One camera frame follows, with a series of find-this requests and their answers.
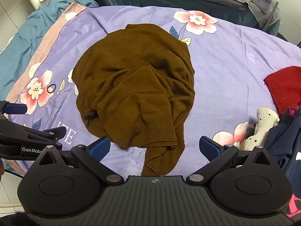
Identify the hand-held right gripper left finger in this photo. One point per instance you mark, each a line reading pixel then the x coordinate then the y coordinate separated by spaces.
pixel 101 148

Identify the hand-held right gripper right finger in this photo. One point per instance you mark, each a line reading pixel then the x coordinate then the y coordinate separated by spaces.
pixel 209 149

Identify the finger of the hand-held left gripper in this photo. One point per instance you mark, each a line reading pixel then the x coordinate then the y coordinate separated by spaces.
pixel 16 108
pixel 47 133

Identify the brown knit sweater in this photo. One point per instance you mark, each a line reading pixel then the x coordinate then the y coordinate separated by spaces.
pixel 131 75

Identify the white dotted garment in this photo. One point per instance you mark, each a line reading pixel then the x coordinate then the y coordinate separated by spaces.
pixel 265 119

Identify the teal quilt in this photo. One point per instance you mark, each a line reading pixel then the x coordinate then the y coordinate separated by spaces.
pixel 21 42

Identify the navy garment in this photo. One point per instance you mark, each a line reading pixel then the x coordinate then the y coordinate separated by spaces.
pixel 282 141

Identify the purple floral blanket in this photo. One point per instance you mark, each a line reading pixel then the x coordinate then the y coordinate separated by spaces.
pixel 223 75

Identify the red knit garment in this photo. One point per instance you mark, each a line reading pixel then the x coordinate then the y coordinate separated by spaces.
pixel 284 87

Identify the pink patterned garment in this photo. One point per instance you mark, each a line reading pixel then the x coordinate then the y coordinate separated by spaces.
pixel 294 204

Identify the grey towel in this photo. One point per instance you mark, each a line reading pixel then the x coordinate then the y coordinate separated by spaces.
pixel 256 2

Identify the dark teal bed sheet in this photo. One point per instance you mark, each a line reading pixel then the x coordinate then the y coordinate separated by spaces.
pixel 152 0

